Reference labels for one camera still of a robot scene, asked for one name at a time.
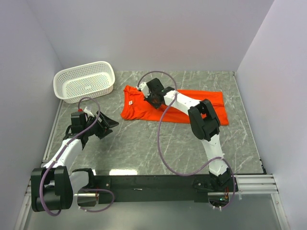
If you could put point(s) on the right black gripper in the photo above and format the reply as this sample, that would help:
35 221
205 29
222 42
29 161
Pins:
148 99

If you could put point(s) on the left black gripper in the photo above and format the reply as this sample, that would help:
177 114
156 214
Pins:
103 131

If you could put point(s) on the orange t-shirt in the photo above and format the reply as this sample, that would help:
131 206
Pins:
136 108

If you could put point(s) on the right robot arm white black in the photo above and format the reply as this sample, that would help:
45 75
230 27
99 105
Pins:
204 123

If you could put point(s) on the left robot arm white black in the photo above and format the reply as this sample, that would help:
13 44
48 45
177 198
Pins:
52 186

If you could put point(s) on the white perforated plastic basket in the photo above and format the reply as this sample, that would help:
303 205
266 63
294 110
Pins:
89 80

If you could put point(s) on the black base crossbar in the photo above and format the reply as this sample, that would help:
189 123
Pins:
150 188

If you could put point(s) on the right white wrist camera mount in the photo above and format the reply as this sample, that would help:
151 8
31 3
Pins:
144 89

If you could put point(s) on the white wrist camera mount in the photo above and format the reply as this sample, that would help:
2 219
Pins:
144 89
87 110

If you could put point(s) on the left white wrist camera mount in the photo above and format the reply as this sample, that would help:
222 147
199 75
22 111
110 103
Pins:
87 110

